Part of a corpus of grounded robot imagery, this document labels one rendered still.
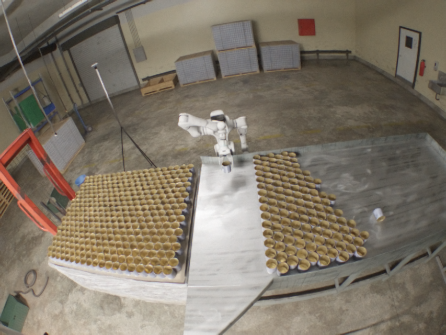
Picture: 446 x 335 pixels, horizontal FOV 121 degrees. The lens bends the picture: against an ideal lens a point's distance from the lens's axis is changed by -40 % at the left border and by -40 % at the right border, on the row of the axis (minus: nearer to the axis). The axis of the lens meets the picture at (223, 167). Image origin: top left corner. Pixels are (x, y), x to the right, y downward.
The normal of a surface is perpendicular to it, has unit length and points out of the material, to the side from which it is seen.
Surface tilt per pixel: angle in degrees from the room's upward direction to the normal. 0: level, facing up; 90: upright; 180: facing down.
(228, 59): 91
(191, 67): 90
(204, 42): 90
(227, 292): 0
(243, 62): 90
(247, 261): 0
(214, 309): 0
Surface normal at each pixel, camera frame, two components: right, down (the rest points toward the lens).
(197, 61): -0.04, 0.65
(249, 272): -0.18, -0.74
